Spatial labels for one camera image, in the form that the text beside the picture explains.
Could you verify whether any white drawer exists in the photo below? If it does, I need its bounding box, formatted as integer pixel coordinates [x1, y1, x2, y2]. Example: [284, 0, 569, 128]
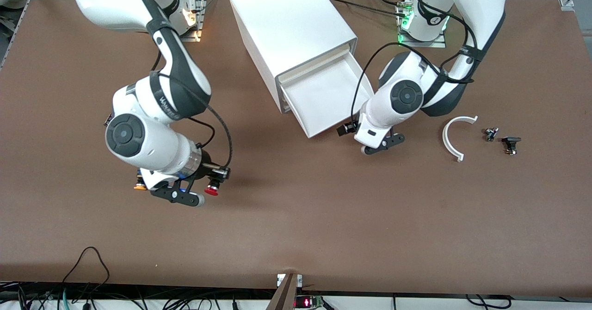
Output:
[281, 52, 375, 138]
[277, 44, 352, 87]

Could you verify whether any white drawer cabinet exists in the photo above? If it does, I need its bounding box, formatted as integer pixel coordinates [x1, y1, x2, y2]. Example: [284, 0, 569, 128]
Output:
[228, 0, 359, 115]

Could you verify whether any red lit circuit board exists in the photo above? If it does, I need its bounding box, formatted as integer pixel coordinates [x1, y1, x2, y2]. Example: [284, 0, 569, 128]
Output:
[295, 295, 324, 310]

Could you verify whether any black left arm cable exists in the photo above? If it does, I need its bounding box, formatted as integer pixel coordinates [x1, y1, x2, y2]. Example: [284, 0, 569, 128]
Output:
[351, 0, 478, 125]

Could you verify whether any white curved bracket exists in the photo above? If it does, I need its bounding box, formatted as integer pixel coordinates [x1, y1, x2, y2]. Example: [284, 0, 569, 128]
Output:
[443, 115, 479, 163]

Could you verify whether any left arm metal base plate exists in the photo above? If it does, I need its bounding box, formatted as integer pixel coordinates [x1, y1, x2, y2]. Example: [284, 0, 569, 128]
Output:
[397, 0, 447, 48]

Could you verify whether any black base cable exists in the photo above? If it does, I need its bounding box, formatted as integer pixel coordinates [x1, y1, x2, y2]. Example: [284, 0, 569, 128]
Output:
[326, 0, 407, 17]

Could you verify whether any brown camera post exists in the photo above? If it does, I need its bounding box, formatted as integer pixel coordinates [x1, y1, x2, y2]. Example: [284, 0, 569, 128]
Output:
[266, 273, 301, 310]

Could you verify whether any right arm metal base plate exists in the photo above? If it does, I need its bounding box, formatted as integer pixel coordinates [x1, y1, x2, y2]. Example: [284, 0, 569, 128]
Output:
[178, 0, 206, 42]

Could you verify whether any black looped table cable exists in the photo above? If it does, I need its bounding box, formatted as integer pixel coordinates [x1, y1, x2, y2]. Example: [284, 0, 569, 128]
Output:
[60, 247, 111, 297]

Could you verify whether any black switch part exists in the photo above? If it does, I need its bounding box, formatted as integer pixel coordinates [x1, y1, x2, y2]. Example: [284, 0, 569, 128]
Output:
[502, 136, 522, 156]

